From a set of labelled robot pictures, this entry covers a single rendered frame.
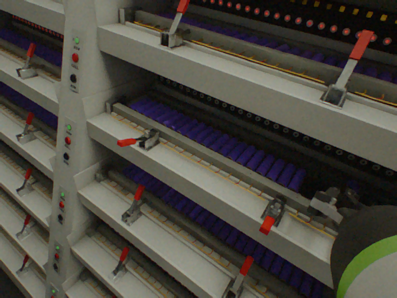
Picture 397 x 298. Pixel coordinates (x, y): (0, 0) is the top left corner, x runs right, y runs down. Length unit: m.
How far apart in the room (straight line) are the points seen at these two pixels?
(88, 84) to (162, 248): 0.38
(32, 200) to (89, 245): 0.26
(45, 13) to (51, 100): 0.19
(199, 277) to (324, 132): 0.36
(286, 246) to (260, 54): 0.30
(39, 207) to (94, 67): 0.52
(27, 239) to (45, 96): 0.57
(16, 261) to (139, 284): 0.68
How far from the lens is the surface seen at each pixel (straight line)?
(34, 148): 0.84
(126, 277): 0.73
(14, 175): 1.06
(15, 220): 1.16
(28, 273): 1.24
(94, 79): 0.56
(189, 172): 0.44
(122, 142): 0.43
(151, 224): 0.59
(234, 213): 0.41
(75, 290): 0.95
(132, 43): 0.48
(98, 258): 0.77
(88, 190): 0.67
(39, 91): 0.72
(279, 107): 0.35
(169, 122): 0.53
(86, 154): 0.63
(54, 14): 0.66
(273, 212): 0.38
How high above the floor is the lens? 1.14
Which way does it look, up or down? 22 degrees down
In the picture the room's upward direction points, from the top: 18 degrees clockwise
